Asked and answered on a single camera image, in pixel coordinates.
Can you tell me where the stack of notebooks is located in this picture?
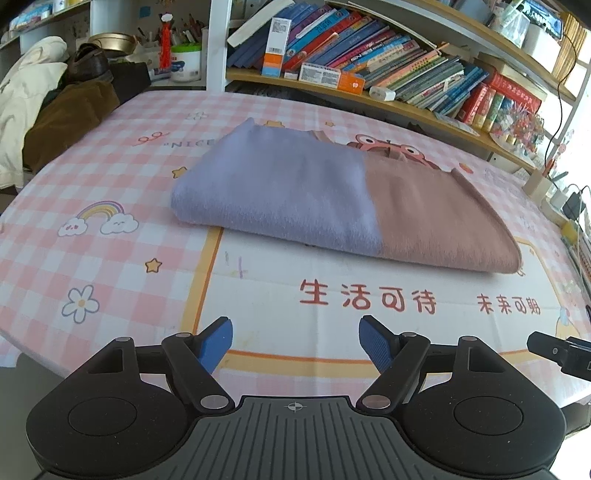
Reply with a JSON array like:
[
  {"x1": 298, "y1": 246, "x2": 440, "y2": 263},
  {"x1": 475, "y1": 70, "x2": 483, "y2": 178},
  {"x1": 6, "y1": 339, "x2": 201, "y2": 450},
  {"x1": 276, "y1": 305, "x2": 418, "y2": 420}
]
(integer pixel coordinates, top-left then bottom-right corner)
[{"x1": 561, "y1": 222, "x2": 591, "y2": 282}]

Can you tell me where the black power adapter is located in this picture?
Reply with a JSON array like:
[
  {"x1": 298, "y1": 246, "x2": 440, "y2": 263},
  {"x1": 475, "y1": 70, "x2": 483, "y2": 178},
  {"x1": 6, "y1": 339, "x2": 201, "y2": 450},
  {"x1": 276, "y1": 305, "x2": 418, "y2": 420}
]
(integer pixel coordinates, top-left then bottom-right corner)
[{"x1": 564, "y1": 191, "x2": 585, "y2": 220}]

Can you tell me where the beige pen holder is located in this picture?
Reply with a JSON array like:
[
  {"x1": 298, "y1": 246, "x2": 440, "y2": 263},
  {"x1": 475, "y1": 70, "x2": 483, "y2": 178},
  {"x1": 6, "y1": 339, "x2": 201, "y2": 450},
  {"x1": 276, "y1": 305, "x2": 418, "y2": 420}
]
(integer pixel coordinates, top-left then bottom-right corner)
[{"x1": 526, "y1": 168, "x2": 552, "y2": 201}]

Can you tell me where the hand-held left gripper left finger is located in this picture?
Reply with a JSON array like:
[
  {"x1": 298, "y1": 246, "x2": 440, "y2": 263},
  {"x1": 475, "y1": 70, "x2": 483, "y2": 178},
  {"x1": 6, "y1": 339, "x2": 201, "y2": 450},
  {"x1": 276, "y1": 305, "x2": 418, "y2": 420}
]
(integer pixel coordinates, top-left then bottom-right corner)
[{"x1": 85, "y1": 316, "x2": 234, "y2": 412}]

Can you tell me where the orange white flat box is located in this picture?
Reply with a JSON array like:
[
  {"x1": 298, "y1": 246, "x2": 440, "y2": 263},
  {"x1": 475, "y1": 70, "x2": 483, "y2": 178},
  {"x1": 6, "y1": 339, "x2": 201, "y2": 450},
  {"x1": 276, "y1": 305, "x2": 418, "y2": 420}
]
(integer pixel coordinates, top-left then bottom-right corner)
[{"x1": 299, "y1": 63, "x2": 365, "y2": 95}]

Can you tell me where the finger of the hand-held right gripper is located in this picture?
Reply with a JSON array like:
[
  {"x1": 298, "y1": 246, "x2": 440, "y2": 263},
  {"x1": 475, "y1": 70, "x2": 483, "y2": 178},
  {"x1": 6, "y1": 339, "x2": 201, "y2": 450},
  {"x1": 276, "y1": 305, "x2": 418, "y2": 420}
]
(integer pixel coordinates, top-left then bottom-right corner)
[{"x1": 527, "y1": 330, "x2": 591, "y2": 382}]

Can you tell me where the wooden bookshelf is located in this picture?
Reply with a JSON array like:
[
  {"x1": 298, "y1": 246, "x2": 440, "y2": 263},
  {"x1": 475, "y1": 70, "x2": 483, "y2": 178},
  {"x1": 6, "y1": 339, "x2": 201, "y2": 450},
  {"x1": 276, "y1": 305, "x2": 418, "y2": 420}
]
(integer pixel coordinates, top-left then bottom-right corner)
[{"x1": 226, "y1": 68, "x2": 536, "y2": 169}]

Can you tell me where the cream jacket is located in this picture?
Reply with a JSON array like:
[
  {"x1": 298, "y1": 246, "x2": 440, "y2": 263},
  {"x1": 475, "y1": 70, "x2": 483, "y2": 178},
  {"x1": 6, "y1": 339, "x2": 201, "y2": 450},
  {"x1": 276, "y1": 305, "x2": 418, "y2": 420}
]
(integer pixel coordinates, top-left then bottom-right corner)
[{"x1": 0, "y1": 36, "x2": 69, "y2": 188}]

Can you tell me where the white tub green lid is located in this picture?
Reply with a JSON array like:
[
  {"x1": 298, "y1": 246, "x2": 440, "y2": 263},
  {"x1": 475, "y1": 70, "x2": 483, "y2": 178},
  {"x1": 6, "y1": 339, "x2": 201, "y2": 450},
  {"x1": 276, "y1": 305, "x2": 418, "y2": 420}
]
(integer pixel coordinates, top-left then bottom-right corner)
[{"x1": 171, "y1": 43, "x2": 202, "y2": 83}]

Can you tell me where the purple and pink towel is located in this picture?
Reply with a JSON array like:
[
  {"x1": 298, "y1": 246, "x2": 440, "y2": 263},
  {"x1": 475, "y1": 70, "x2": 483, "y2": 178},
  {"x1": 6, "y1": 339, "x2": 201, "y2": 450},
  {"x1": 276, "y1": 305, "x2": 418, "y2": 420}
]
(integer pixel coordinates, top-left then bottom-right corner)
[{"x1": 170, "y1": 117, "x2": 523, "y2": 275}]

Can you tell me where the colourful flower ornament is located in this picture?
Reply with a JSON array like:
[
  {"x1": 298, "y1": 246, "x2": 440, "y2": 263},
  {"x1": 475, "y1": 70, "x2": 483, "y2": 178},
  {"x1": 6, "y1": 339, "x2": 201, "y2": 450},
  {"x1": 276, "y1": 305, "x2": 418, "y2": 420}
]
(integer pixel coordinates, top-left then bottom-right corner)
[{"x1": 489, "y1": 99, "x2": 548, "y2": 155}]

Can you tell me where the metal bowl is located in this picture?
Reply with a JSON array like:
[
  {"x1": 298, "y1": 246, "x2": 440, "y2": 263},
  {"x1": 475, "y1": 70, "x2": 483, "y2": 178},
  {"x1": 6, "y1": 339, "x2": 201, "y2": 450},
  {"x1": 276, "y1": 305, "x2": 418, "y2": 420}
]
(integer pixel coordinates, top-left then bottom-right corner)
[{"x1": 88, "y1": 32, "x2": 138, "y2": 58}]

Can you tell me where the pink checked printed tablecloth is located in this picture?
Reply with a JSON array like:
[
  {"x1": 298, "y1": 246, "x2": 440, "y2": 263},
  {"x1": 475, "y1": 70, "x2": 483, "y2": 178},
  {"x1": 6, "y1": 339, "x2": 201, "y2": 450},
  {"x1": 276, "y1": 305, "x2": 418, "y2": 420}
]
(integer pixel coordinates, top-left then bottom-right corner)
[{"x1": 0, "y1": 88, "x2": 591, "y2": 409}]

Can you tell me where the white shelf frame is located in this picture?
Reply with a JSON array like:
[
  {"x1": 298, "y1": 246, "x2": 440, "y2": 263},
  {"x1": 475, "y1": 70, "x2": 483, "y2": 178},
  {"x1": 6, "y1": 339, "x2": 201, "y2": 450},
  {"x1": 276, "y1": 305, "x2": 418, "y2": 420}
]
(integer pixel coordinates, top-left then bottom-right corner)
[{"x1": 205, "y1": 0, "x2": 232, "y2": 93}]

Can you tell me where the brown corduroy cloth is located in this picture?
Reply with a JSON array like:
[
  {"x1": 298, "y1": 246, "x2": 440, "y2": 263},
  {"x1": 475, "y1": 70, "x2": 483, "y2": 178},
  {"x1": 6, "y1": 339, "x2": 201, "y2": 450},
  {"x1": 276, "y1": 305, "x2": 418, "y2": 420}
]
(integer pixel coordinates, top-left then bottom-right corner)
[{"x1": 22, "y1": 80, "x2": 121, "y2": 174}]

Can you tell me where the black cable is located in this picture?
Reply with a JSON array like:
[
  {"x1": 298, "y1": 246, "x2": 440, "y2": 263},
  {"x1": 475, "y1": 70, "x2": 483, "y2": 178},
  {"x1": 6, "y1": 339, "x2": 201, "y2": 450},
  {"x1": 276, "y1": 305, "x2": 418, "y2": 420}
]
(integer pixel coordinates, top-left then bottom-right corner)
[{"x1": 545, "y1": 69, "x2": 591, "y2": 204}]

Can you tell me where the white power strip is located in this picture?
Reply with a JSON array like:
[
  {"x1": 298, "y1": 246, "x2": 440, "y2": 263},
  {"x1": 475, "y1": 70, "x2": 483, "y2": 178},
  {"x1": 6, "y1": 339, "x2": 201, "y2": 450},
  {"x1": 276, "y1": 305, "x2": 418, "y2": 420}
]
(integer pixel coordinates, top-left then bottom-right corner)
[{"x1": 542, "y1": 198, "x2": 580, "y2": 227}]

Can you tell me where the red hanging ornament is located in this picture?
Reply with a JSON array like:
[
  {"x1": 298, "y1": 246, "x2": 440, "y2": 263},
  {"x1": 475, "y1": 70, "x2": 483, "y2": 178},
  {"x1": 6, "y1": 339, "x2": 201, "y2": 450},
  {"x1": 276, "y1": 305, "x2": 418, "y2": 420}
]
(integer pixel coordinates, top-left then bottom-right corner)
[{"x1": 159, "y1": 14, "x2": 174, "y2": 70}]

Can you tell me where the row of colourful books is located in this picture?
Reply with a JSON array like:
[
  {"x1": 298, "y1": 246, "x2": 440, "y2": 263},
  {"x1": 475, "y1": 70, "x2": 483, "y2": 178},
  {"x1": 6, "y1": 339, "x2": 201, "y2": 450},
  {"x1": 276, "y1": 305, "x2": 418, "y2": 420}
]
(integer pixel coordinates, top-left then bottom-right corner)
[{"x1": 226, "y1": 0, "x2": 543, "y2": 130}]

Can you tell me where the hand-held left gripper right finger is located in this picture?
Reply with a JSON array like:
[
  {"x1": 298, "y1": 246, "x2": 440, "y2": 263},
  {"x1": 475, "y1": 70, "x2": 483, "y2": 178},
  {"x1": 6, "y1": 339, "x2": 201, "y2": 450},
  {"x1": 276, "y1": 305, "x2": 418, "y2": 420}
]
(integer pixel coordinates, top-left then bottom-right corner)
[{"x1": 358, "y1": 315, "x2": 509, "y2": 411}]

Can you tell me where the blue orange upright box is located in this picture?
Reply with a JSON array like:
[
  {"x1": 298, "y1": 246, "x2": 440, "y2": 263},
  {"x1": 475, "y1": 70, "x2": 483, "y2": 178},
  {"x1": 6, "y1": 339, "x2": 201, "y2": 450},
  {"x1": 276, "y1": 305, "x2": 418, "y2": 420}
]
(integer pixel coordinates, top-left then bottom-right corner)
[{"x1": 262, "y1": 17, "x2": 293, "y2": 77}]

